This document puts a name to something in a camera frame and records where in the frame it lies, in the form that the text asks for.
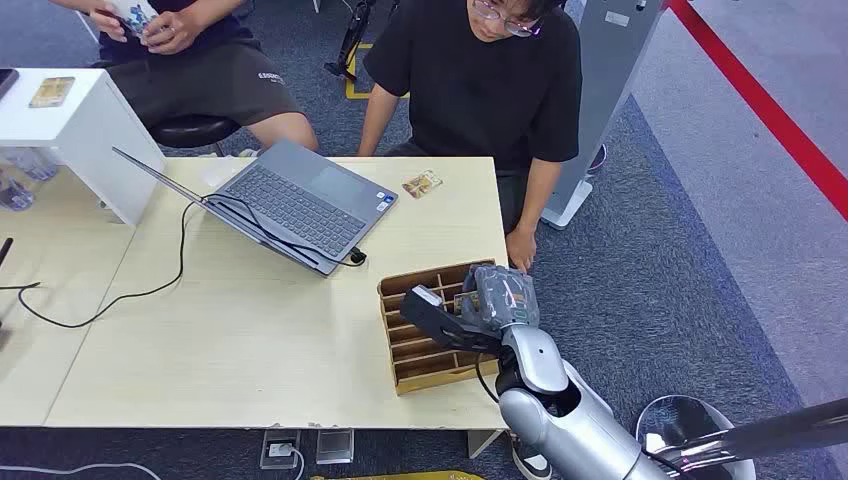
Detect white power cable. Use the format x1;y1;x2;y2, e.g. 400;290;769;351
0;445;307;480

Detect black wrist camera with pale box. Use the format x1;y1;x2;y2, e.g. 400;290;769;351
399;284;505;356

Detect wooden slotted card holder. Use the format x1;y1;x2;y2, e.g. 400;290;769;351
377;259;511;397

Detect black tripod stand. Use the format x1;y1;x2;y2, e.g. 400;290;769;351
323;0;400;82

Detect metal floor socket plate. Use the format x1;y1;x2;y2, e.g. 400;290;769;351
315;429;356;466

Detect eyeglasses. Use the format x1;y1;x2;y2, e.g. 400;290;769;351
471;0;545;38

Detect person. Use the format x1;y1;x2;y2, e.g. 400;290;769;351
357;0;584;274
49;0;319;154

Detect black round stool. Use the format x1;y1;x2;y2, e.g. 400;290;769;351
148;114;241;151

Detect person's hand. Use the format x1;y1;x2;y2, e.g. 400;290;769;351
142;9;201;56
505;225;538;274
87;5;128;44

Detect clear plastic bottle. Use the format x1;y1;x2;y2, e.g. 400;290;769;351
0;173;36;213
3;146;61;183

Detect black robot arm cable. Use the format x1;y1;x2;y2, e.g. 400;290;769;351
474;352;500;405

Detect white table leg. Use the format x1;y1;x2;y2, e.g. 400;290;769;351
466;429;506;460

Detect grey open laptop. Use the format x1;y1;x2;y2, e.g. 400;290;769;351
112;139;400;278

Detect floor power socket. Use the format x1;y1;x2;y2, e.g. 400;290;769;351
260;430;301;472

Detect grey pillar stand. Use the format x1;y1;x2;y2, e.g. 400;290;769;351
541;0;667;231

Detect black and white shoe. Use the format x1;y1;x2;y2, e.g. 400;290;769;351
510;433;554;480

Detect white shelf box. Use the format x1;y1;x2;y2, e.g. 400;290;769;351
0;68;167;229

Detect black laptop cable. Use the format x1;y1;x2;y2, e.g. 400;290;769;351
17;193;368;330

